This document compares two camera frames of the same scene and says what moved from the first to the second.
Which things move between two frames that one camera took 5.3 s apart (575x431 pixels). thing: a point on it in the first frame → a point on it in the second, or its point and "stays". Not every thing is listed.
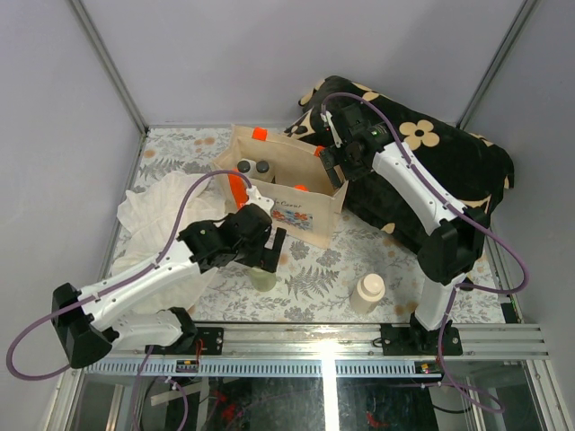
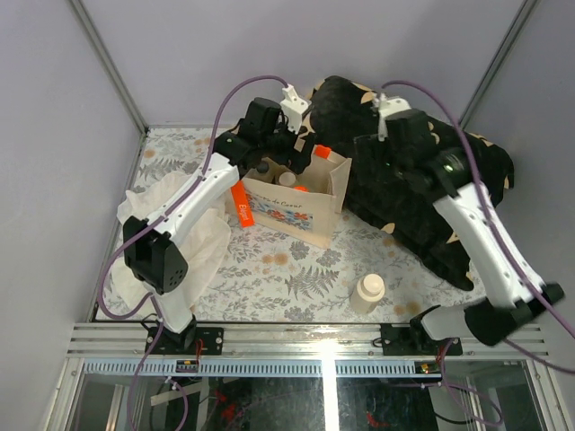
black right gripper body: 333,156 → 390,164
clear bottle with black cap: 248,168 → 262,167
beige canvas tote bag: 287,171 stays
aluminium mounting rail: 362,339 stays
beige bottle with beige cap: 369,291 stays
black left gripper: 271,256 → 281,124
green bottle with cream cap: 263,279 → 287,179
